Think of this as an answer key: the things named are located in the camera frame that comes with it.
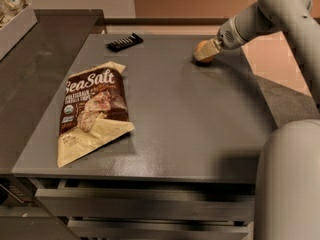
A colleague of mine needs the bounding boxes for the orange fruit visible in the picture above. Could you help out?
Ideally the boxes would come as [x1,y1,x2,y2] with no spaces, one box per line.
[194,40,215,63]

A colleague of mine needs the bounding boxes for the lower grey drawer front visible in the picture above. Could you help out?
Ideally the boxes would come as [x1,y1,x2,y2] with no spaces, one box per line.
[68,221,253,240]

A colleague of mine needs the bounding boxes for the brown sea salt chip bag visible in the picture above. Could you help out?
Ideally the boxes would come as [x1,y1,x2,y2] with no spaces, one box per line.
[57,61,134,167]

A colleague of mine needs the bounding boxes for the black snack bar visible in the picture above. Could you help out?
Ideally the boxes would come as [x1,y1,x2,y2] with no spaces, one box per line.
[106,33,143,52]

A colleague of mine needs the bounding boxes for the grey drawer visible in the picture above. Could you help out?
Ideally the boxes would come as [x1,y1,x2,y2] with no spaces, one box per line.
[68,221,253,240]
[36,188,254,222]

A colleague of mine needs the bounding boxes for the white tray with snacks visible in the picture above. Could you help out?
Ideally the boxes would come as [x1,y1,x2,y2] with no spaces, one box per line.
[0,0,37,60]

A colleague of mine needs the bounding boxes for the upper grey drawer front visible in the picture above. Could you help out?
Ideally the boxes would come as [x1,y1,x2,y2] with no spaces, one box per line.
[36,188,254,222]

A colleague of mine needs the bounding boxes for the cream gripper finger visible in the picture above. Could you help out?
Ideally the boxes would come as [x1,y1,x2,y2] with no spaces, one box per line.
[194,38,221,62]

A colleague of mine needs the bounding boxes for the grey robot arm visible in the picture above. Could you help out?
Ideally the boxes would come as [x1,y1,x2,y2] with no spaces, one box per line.
[194,0,320,240]

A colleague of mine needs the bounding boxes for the grey side counter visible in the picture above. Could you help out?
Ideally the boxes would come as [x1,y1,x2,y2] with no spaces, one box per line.
[0,9,104,176]

